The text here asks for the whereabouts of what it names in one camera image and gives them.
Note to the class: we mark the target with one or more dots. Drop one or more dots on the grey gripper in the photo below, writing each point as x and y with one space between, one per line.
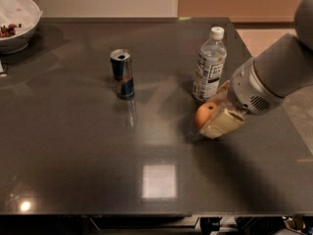
250 89

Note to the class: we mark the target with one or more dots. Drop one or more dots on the orange fruit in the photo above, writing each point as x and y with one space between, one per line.
204 113

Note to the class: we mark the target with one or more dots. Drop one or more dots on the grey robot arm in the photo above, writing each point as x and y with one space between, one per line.
287 65

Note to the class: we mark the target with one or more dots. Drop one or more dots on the clear plastic water bottle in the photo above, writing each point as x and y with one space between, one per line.
210 64

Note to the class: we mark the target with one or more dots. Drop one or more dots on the blue silver energy drink can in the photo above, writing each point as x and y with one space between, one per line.
122 73

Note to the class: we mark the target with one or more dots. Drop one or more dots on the white bowl with snacks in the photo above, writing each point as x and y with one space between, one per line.
18 20

